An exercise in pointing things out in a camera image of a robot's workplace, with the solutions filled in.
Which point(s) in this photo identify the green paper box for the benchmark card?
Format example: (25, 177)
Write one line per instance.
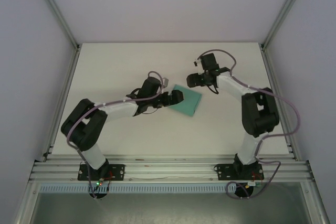
(190, 100)

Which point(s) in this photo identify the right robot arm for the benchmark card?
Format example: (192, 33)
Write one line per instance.
(249, 150)

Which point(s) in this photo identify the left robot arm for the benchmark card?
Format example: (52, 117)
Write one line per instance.
(94, 153)

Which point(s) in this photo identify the small circuit board with LED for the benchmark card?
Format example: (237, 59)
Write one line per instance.
(99, 182)

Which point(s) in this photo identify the grey metal sheet panel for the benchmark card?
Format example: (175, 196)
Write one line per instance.
(168, 208)

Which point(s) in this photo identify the aluminium mounting rail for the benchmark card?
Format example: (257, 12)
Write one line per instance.
(170, 172)

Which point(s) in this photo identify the aluminium table side rail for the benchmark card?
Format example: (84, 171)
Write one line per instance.
(62, 103)
(279, 103)

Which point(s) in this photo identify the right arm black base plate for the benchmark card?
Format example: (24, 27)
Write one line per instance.
(223, 172)

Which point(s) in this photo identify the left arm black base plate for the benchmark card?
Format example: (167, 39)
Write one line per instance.
(118, 172)

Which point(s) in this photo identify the aluminium frame post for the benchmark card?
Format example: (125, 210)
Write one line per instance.
(285, 9)
(56, 9)

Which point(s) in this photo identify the aluminium frame leg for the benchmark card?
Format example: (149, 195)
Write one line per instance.
(317, 208)
(24, 208)

